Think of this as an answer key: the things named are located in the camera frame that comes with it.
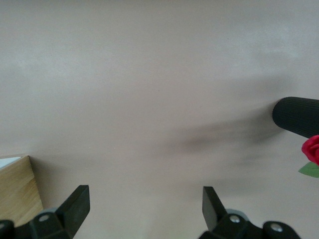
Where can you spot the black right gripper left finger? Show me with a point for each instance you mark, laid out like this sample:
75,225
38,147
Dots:
74,206

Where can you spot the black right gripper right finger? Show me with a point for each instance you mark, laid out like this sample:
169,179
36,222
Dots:
211,209

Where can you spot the black ribbed cylinder vase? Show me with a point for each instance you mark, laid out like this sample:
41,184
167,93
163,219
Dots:
296,117

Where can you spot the light wooden drawer cabinet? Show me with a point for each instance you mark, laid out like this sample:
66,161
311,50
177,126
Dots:
17,189

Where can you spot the artificial red rose with leaf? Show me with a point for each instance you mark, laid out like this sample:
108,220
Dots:
311,149

